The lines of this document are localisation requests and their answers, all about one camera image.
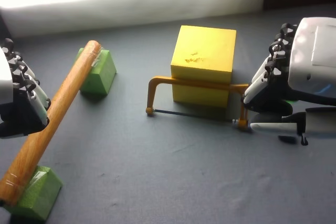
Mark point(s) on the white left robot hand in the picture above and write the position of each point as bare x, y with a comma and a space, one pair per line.
29, 95

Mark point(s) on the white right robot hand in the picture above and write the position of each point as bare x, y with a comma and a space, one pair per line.
312, 58

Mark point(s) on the round wooden dowel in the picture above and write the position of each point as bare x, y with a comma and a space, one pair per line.
63, 98

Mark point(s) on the green support block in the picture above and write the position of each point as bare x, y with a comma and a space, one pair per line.
101, 77
39, 195

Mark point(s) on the yellow block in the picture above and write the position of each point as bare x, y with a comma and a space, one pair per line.
202, 51

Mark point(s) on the white backdrop sheet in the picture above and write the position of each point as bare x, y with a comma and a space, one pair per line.
131, 6

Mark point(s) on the grey table cloth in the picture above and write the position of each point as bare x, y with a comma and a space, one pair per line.
157, 169

